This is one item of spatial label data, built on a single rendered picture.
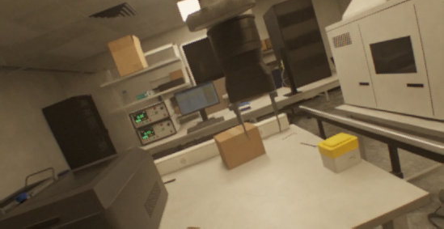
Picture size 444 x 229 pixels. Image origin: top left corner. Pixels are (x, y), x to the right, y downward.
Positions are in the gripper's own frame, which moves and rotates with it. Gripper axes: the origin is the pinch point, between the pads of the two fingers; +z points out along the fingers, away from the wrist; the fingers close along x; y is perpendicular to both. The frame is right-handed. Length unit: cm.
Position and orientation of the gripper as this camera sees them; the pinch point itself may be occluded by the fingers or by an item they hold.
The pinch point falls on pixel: (264, 136)
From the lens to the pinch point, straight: 33.0
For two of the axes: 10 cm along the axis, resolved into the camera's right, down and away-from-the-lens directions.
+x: -9.2, 2.8, 2.8
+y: 2.1, -2.4, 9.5
